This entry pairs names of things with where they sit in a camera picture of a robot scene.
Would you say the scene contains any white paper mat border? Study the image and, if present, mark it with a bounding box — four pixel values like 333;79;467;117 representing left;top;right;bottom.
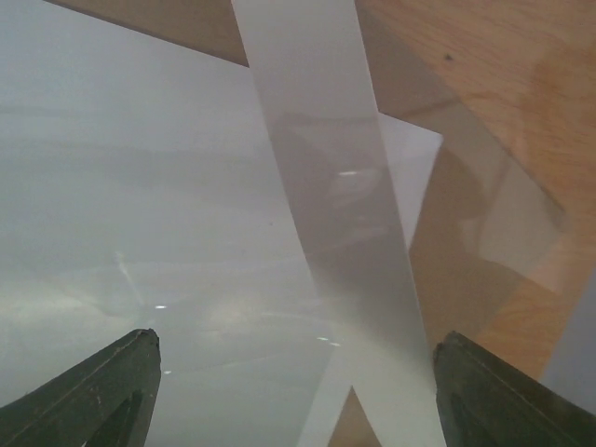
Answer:
233;1;444;446

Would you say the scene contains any brown cardboard backing board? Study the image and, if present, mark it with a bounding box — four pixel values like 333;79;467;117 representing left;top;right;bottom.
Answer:
44;0;527;447

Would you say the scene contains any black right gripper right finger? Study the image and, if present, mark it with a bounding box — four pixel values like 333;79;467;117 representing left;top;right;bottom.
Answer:
433;332;595;446

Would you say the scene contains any autumn forest photo print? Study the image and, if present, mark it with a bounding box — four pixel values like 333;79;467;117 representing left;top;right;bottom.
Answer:
0;0;443;447

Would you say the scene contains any clear acrylic sheet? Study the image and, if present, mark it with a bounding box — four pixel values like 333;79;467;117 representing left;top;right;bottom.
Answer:
378;100;567;357

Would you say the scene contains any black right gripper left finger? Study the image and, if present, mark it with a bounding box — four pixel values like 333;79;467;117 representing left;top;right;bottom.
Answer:
1;329;161;446

